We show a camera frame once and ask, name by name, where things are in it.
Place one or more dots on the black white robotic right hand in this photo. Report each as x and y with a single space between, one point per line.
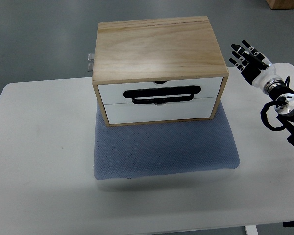
254 66

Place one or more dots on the black drawer handle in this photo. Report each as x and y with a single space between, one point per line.
162 95

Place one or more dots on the white drawer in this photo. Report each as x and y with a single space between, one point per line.
132 113
113 93

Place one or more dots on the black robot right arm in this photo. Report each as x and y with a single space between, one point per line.
282 100

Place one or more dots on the wooden drawer cabinet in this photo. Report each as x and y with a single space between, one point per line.
157 50

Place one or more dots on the cardboard box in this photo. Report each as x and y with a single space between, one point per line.
280 4

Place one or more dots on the blue mesh cushion mat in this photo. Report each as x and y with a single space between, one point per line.
165 148

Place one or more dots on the black table control panel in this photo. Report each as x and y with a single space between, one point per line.
288 224

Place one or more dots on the white table leg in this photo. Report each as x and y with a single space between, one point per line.
251 230

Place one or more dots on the silver metal clamp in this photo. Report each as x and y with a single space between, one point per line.
91 61

